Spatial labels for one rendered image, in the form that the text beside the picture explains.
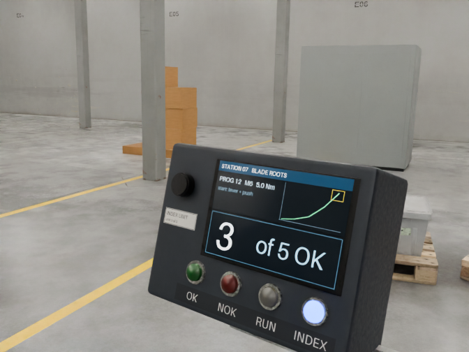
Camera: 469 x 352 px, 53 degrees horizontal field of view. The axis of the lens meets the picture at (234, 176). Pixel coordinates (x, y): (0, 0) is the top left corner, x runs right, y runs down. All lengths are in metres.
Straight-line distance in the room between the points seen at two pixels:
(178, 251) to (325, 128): 7.53
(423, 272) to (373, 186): 3.09
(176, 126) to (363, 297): 8.05
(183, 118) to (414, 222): 5.61
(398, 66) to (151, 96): 3.80
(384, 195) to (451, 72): 12.43
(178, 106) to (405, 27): 6.78
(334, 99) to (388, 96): 0.84
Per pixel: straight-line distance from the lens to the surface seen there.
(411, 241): 3.60
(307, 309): 0.47
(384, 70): 7.86
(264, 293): 0.49
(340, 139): 8.01
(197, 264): 0.54
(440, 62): 12.91
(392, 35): 13.05
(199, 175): 0.55
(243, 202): 0.51
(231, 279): 0.51
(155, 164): 6.43
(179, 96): 8.35
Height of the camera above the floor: 1.33
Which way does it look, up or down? 11 degrees down
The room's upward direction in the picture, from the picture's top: 1 degrees clockwise
